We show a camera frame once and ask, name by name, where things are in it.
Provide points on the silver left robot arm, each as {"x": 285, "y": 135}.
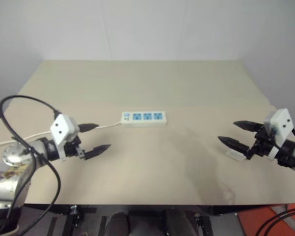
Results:
{"x": 5, "y": 177}

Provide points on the white plug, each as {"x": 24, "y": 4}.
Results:
{"x": 234, "y": 155}

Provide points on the dark rounded shape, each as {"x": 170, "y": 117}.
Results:
{"x": 116, "y": 225}

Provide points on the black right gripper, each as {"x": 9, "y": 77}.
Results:
{"x": 260, "y": 147}

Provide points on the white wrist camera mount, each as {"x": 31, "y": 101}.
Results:
{"x": 61, "y": 125}
{"x": 280, "y": 125}

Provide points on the black table frame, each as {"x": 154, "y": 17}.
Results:
{"x": 137, "y": 208}

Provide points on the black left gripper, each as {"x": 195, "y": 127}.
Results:
{"x": 72, "y": 147}

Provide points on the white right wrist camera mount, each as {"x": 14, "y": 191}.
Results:
{"x": 280, "y": 125}

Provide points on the white power strip blue sockets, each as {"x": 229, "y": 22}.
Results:
{"x": 143, "y": 118}

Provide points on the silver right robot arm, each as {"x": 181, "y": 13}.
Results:
{"x": 291, "y": 153}

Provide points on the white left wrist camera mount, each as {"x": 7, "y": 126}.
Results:
{"x": 61, "y": 125}

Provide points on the orange floor panel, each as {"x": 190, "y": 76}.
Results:
{"x": 250, "y": 221}

